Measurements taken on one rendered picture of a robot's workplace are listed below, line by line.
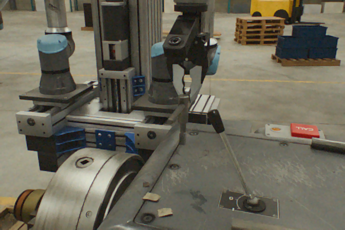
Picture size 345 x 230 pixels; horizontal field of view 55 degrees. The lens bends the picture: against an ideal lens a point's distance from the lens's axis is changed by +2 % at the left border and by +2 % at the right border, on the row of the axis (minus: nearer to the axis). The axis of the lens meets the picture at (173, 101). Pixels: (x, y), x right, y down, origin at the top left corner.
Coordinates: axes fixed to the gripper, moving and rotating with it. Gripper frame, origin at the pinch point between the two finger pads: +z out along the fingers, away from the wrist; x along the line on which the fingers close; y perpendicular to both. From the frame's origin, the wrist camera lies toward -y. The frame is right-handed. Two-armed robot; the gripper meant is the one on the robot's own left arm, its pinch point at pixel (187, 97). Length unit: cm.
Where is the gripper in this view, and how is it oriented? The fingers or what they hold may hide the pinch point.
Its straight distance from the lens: 73.2
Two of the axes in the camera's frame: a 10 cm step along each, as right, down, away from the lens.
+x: -9.6, -0.9, 2.6
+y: 2.8, -3.2, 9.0
